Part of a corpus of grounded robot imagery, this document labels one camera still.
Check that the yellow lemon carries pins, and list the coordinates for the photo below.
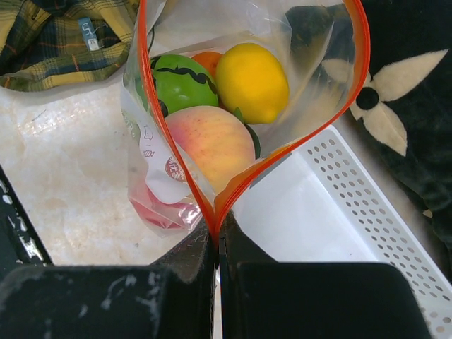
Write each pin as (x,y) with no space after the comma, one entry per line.
(251,79)

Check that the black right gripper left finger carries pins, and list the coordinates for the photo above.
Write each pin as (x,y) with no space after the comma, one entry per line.
(169,298)

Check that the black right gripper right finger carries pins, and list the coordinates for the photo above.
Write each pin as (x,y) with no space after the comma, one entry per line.
(264,298)

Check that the clear zip bag orange zipper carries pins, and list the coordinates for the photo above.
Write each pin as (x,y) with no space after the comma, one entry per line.
(323,46)

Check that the black floral plush pillow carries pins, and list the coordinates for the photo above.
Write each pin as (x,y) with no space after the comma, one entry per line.
(404,106)

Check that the white perforated plastic basket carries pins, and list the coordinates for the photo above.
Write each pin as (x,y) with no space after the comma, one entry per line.
(321,204)

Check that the dark green avocado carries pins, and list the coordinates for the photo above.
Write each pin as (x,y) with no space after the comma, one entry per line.
(257,145)

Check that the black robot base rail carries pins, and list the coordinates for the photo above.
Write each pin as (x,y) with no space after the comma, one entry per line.
(20,243)

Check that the red apple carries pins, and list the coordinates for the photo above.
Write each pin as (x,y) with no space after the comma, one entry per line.
(181,215)

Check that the green striped toy melon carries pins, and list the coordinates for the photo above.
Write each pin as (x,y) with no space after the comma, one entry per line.
(181,82)

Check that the orange tangerine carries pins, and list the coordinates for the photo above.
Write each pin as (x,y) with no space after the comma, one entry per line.
(208,61)

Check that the orange peach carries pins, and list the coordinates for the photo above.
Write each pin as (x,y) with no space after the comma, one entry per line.
(217,142)

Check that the yellow black plaid shirt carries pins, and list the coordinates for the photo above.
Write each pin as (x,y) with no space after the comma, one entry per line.
(46,44)

